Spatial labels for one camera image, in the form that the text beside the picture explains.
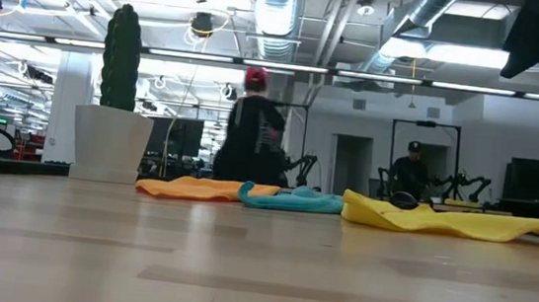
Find white hexagonal plant pot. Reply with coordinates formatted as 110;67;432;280
67;102;156;188

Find black monitor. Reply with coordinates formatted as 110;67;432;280
144;113;206;160

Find orange microfiber towel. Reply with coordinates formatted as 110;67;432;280
134;170;282;209

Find black cable loop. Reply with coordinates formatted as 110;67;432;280
388;189;421;212

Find background robot workstation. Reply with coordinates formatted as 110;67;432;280
266;101;325;190
374;115;499;209

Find white pillar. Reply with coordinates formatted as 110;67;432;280
42;49;99;167

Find dark doorway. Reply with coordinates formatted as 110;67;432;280
327;132;375;197

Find red tool cart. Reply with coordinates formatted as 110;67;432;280
10;129;47;163

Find yellow microfiber towel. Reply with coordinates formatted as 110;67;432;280
339;187;539;249

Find person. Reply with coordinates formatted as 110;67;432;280
386;138;434;202
210;62;294;188

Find yellow hanging cord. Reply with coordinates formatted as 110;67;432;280
406;57;421;110

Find dark green cactus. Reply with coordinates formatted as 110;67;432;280
97;1;147;113

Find silver round air duct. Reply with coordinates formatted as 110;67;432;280
355;0;467;82
244;0;306;64

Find black aluminium table frame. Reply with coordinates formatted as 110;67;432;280
0;157;71;184

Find blue microfiber towel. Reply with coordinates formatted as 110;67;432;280
236;178;347;217

